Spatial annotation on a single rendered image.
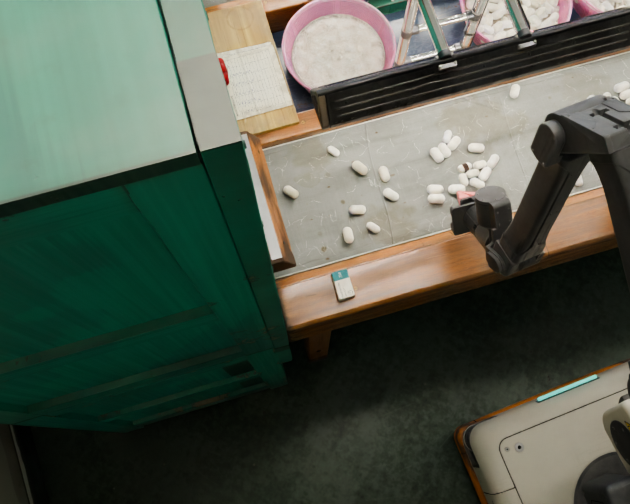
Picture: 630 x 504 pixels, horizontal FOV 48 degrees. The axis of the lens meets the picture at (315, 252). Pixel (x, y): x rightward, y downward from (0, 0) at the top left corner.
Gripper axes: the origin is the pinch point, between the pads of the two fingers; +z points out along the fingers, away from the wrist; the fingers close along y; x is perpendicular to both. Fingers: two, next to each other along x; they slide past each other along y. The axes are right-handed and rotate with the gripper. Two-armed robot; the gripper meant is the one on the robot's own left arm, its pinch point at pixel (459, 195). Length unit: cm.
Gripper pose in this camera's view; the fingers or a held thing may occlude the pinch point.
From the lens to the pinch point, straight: 151.9
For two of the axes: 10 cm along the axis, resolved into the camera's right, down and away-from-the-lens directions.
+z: -2.1, -5.3, 8.2
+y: -9.6, 2.7, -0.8
